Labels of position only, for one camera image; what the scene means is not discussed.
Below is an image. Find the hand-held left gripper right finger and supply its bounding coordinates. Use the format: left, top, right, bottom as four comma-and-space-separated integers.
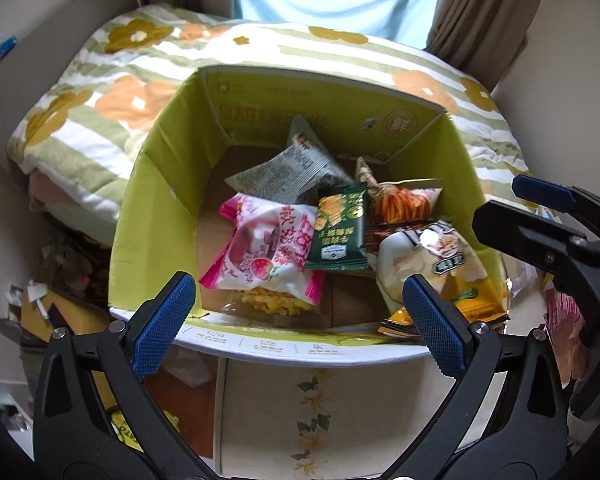
380, 274, 568, 480

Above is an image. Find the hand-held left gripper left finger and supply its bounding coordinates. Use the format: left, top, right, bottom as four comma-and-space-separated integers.
32, 271, 216, 480

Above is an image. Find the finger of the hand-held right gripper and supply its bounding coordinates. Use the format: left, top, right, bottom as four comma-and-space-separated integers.
512, 174, 578, 211
472, 200, 586, 273

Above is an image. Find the pink striped snack packet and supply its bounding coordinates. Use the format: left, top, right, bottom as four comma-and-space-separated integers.
542, 285, 589, 382

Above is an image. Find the yellow white snack packet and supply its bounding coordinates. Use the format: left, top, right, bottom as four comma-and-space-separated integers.
377, 220, 507, 322

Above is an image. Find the clear corn snack packet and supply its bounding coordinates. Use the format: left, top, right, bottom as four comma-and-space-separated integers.
240, 285, 307, 317

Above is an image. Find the pink strawberry snack packet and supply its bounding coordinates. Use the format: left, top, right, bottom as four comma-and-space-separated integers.
200, 192, 327, 307

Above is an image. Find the orange gold snack packet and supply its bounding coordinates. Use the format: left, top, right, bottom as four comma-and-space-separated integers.
355, 157, 444, 227

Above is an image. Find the dark green snack packet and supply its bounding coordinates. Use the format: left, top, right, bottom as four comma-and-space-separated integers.
305, 183, 369, 272

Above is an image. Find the green cardboard box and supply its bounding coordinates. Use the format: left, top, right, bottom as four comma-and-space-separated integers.
107, 64, 509, 367

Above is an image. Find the silver grey snack packet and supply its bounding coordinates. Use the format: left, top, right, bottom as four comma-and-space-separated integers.
225, 115, 355, 207

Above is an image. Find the yellow cardboard box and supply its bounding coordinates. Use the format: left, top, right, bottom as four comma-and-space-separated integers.
20, 287, 113, 349

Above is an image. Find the pink folded cloth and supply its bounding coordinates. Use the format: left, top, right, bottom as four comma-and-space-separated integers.
27, 172, 82, 212

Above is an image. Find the floral striped blanket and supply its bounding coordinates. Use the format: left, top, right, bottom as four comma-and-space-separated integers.
7, 2, 531, 222

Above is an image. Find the grey bed headboard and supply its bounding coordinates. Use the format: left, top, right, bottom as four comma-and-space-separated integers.
0, 0, 137, 161

